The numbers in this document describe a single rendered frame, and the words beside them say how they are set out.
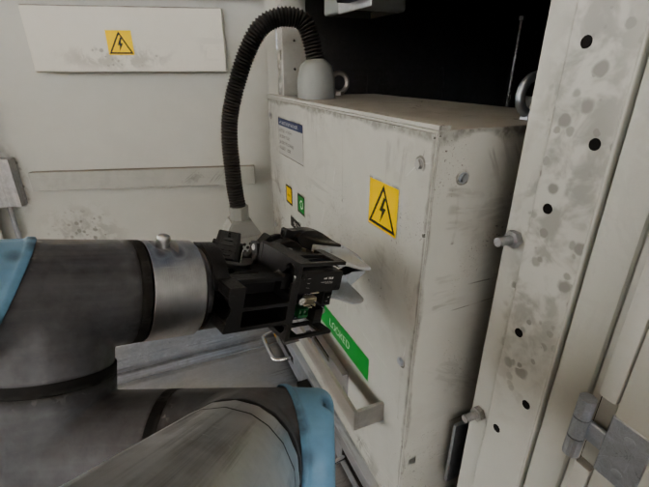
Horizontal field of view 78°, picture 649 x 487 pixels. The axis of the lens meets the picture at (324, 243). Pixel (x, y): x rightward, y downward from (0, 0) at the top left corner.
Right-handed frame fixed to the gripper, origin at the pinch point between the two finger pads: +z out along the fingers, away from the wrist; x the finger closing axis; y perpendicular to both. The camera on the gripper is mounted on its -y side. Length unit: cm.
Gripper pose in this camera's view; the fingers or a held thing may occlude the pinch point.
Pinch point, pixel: (352, 266)
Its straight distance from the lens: 47.2
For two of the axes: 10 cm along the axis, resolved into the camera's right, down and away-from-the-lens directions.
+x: 2.0, -9.5, -2.3
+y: 6.3, 3.1, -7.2
